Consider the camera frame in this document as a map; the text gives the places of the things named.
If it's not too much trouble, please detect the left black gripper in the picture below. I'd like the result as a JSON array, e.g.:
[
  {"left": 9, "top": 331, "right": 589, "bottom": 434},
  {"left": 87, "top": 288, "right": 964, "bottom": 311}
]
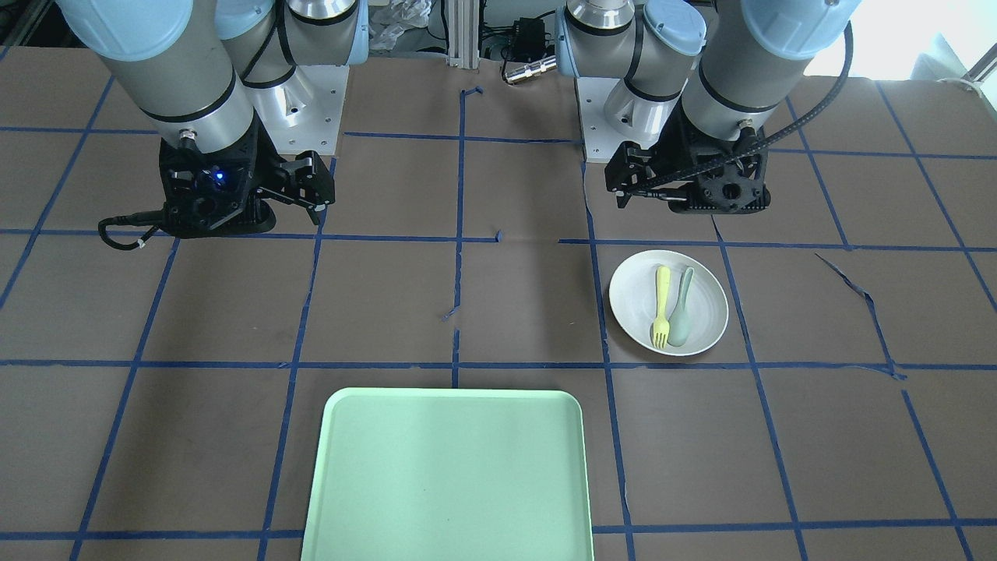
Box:
[{"left": 604, "top": 103, "right": 770, "bottom": 214}]

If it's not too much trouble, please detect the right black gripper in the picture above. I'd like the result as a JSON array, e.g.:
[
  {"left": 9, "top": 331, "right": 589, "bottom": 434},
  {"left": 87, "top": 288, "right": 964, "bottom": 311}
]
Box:
[{"left": 159, "top": 117, "right": 336, "bottom": 239}]

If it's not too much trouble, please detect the white round plate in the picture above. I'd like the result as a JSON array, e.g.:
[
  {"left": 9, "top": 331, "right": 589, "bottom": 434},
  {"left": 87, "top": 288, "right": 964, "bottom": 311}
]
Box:
[{"left": 608, "top": 249, "right": 730, "bottom": 358}]

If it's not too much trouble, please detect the yellow plastic fork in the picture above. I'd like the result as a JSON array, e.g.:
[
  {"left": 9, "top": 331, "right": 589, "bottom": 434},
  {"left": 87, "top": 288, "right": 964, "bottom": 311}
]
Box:
[{"left": 651, "top": 265, "right": 671, "bottom": 349}]

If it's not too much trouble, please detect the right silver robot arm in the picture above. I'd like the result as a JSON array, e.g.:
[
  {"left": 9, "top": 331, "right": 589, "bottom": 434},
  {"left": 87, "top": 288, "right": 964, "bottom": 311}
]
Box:
[{"left": 59, "top": 1, "right": 369, "bottom": 251}]

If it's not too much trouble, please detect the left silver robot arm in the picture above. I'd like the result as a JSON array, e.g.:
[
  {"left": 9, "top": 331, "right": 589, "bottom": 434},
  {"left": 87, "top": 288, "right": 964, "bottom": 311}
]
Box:
[{"left": 555, "top": 1, "right": 859, "bottom": 214}]

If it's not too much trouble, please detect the silver metal cylinder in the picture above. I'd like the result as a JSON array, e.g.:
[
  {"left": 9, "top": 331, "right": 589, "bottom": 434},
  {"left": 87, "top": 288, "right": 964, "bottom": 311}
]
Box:
[{"left": 502, "top": 55, "right": 558, "bottom": 86}]

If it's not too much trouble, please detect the pale green plastic spoon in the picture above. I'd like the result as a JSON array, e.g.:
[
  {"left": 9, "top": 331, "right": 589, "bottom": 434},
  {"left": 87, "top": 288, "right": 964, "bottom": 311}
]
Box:
[{"left": 667, "top": 266, "right": 695, "bottom": 347}]

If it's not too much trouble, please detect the black power adapter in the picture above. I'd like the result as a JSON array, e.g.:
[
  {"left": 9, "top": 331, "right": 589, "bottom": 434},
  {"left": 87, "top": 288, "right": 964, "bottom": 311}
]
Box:
[{"left": 506, "top": 18, "right": 546, "bottom": 62}]

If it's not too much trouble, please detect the light green tray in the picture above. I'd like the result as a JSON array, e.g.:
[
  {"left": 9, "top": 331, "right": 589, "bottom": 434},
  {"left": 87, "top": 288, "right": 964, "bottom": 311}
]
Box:
[{"left": 301, "top": 387, "right": 595, "bottom": 560}]

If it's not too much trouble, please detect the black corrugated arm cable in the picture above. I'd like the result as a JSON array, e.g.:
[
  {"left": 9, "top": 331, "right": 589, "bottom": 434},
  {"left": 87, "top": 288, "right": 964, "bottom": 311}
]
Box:
[{"left": 639, "top": 22, "right": 854, "bottom": 196}]

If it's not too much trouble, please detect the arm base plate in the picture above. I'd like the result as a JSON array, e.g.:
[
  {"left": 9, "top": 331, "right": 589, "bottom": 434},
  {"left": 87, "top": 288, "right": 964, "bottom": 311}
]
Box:
[
  {"left": 257, "top": 66, "right": 351, "bottom": 157},
  {"left": 576, "top": 77, "right": 628, "bottom": 164}
]

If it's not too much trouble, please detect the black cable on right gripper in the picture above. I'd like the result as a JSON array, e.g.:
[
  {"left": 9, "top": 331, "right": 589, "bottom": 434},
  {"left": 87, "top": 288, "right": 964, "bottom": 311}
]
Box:
[{"left": 98, "top": 209, "right": 176, "bottom": 252}]

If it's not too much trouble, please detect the aluminium frame post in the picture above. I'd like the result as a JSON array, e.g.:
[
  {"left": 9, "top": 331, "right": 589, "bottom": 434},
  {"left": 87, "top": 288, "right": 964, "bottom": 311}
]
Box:
[{"left": 444, "top": 0, "right": 481, "bottom": 70}]

